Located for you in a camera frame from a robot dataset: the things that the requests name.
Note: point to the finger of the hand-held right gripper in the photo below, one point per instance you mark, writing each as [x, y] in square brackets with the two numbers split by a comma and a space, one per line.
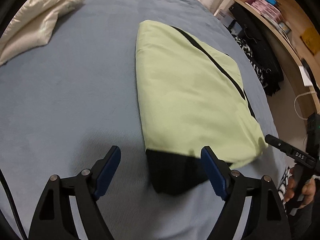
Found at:
[277, 143]

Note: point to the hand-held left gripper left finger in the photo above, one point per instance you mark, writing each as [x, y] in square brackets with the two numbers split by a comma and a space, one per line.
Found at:
[107, 172]

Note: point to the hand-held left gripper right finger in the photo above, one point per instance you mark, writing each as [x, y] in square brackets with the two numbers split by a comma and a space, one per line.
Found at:
[216, 175]

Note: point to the green and black hooded jacket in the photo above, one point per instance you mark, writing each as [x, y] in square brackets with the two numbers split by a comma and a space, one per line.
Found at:
[185, 92]

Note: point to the person's right forearm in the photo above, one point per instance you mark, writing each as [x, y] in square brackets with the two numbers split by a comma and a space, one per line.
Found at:
[301, 222]

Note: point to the person's right hand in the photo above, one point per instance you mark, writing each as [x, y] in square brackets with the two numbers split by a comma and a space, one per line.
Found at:
[310, 191]

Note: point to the black white patterned cloth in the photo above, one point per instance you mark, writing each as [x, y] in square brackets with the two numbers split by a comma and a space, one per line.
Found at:
[283, 180]
[246, 48]

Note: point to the white paper sheet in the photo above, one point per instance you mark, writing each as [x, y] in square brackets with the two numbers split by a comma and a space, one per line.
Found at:
[305, 76]

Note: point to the bed with blue sheet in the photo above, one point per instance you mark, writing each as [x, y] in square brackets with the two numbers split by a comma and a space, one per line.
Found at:
[75, 100]

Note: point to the wooden shelf unit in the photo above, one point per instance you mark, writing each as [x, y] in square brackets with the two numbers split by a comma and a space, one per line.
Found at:
[287, 50]

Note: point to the black bag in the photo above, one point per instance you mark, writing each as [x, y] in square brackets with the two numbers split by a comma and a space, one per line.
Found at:
[262, 42]

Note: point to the yellow paper bag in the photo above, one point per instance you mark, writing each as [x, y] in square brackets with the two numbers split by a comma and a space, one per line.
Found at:
[311, 40]

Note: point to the row of books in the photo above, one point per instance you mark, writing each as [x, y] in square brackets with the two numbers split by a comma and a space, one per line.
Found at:
[283, 27]

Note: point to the stack of pink boxes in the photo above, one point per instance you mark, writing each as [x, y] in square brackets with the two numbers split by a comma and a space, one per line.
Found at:
[267, 11]

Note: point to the white cardboard box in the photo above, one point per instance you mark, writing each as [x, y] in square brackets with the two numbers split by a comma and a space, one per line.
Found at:
[225, 17]

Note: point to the small blue box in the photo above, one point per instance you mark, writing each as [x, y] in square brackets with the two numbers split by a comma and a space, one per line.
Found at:
[270, 0]

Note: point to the white puffer jacket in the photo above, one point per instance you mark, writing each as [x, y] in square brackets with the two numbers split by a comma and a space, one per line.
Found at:
[37, 22]

